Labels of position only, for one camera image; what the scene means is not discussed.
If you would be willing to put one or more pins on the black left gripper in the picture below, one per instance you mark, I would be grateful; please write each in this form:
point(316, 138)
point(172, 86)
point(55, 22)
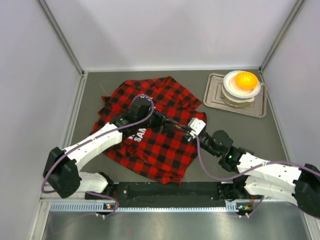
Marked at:
point(161, 122)

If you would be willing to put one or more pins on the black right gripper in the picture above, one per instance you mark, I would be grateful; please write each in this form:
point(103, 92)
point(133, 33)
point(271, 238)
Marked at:
point(204, 138)

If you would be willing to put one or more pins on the red black plaid shirt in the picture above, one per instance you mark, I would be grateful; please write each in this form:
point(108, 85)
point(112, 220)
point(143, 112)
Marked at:
point(162, 157)

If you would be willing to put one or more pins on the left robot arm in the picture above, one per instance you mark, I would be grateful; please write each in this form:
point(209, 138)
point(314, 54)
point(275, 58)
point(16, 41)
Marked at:
point(63, 168)

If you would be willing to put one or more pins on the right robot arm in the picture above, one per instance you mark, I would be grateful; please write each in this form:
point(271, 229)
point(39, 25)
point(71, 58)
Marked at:
point(282, 180)

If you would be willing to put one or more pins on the metal tray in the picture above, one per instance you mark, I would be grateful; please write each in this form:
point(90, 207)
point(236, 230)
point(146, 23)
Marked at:
point(216, 96)

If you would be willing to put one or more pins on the stack of white paper plates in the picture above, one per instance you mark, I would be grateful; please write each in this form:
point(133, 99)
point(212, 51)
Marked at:
point(236, 94)

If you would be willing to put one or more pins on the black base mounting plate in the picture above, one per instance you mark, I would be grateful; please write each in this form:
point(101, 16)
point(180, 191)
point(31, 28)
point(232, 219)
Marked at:
point(171, 195)

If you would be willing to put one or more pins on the orange ball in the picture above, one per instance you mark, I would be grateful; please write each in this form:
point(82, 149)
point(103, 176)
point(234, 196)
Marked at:
point(246, 80)

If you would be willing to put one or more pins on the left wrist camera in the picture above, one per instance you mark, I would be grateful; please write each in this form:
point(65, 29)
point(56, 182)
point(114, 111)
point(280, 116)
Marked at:
point(140, 108)

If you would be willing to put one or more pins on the perforated cable duct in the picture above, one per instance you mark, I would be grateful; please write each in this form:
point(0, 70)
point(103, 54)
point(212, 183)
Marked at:
point(106, 207)

